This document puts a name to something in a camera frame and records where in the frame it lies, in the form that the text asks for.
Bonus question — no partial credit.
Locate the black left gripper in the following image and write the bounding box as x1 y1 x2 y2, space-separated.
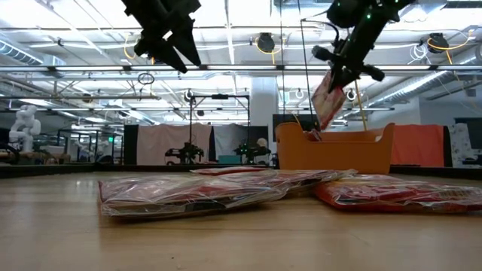
120 0 203 75

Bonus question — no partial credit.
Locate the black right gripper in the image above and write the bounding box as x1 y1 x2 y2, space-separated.
310 41 386 93

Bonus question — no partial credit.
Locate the red popcorn bag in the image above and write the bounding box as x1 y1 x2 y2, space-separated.
98 174 288 218
313 173 482 214
304 129 324 143
225 168 358 199
191 166 269 177
310 69 347 132

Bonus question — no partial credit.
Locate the orange plastic basket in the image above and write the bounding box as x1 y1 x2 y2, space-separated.
274 122 395 176

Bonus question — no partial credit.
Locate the black monitor screen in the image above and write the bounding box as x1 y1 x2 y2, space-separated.
272 113 321 132
453 117 482 150

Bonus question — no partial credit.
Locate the white square column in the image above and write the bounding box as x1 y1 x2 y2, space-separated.
250 77 280 166

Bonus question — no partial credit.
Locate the black partition panel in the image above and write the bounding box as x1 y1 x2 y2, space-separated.
246 126 270 142
123 123 139 166

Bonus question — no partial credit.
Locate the beige cloth backdrop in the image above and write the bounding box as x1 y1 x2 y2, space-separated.
136 123 214 166

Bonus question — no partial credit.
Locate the person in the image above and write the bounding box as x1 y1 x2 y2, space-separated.
255 137 270 159

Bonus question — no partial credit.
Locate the orange cloth panel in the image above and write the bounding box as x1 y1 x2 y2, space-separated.
390 123 445 168

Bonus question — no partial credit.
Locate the grey cloth backdrop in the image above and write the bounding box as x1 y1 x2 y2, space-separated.
212 123 249 159

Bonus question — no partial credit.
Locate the teal box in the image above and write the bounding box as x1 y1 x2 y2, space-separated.
217 154 242 166

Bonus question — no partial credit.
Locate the white floral cloth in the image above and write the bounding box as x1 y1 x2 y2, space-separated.
447 123 475 169

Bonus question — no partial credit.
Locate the white robot figure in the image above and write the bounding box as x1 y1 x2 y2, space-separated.
8 104 41 154

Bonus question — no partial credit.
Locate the thin black hanging cable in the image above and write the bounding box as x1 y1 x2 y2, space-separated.
279 0 285 114

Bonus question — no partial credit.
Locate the black camera rig frame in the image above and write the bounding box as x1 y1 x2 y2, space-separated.
188 93 252 166

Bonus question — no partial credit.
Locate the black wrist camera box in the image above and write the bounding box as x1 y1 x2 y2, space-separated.
325 0 365 29

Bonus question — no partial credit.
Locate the silver ventilation duct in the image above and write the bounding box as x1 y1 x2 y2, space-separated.
0 39 44 65
371 48 482 108

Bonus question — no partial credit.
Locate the black metal lab frame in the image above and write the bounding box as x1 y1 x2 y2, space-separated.
56 129 124 166

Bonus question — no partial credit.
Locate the long ceiling light rail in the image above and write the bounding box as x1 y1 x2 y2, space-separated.
0 63 482 73

